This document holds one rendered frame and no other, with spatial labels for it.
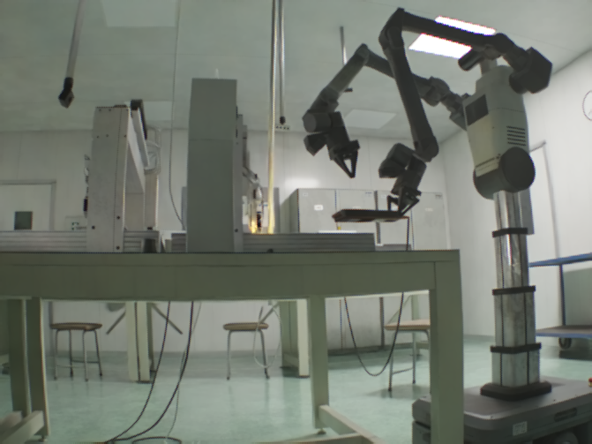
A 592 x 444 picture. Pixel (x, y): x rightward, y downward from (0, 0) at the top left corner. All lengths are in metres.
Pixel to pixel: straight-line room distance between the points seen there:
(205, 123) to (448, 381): 0.88
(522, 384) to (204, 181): 1.22
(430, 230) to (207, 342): 3.05
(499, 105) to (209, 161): 1.04
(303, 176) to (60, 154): 3.14
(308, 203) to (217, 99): 4.45
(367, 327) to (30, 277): 5.00
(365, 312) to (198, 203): 4.69
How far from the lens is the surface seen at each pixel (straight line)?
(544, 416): 1.57
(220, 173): 1.20
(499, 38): 1.69
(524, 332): 1.73
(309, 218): 5.62
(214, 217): 1.18
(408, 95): 1.53
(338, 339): 5.64
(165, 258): 1.01
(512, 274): 1.71
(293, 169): 6.18
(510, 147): 1.75
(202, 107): 1.26
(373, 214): 1.40
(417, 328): 3.12
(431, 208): 6.26
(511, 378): 1.71
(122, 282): 1.02
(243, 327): 4.03
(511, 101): 1.81
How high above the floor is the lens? 0.64
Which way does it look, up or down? 8 degrees up
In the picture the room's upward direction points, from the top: 2 degrees counter-clockwise
